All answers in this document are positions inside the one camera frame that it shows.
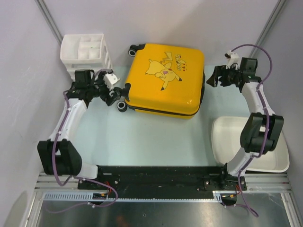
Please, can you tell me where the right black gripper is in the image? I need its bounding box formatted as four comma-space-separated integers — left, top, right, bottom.
206, 64, 241, 88

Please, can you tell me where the yellow Pikachu hard-shell suitcase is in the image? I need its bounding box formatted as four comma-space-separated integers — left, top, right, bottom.
117, 43, 205, 119

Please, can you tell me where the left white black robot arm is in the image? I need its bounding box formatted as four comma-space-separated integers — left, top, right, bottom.
37, 69, 123, 189

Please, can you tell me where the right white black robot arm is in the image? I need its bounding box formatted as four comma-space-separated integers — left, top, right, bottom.
207, 58, 284, 190

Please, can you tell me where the light blue table mat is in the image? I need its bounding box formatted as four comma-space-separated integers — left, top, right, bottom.
53, 65, 251, 167

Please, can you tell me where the white plastic tray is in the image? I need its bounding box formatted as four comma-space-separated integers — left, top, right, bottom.
211, 115, 290, 173

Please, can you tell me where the white plastic drawer organizer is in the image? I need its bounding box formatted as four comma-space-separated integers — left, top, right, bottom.
60, 34, 113, 80

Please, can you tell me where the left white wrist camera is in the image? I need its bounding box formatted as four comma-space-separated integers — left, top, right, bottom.
103, 73, 120, 90

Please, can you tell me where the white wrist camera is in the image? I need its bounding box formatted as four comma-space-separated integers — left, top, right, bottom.
224, 50, 240, 69
103, 73, 120, 90

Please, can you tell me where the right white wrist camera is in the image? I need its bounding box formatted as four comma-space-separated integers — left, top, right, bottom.
224, 50, 240, 69

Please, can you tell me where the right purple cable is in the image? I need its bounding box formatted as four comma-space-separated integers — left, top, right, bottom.
231, 44, 273, 217

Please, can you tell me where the purple cable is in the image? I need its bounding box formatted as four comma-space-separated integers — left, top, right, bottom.
231, 44, 273, 217
45, 68, 118, 213

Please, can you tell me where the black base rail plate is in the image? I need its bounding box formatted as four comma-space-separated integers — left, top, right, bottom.
78, 166, 247, 199

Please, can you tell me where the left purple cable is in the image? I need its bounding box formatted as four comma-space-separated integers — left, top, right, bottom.
45, 68, 118, 213

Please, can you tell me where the grey slotted cable duct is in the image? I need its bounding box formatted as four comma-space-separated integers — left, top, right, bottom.
42, 191, 223, 203

